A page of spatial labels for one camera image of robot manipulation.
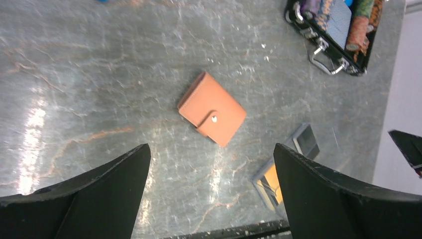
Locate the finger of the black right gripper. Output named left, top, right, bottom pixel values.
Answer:
left=389, top=130, right=422, bottom=178

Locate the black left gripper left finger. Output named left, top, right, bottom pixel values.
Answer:
left=0, top=144, right=151, bottom=239

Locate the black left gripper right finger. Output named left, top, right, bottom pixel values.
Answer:
left=276, top=157, right=422, bottom=239

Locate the black credit card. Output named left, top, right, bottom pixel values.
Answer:
left=297, top=125, right=320, bottom=160

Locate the tan leather card holder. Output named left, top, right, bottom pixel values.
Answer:
left=177, top=71, right=247, bottom=147

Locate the clear acrylic card box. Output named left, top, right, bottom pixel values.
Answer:
left=252, top=123, right=311, bottom=215

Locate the orange credit card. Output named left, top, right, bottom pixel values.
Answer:
left=261, top=164, right=283, bottom=206

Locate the black poker chip case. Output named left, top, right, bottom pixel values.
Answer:
left=285, top=0, right=384, bottom=76

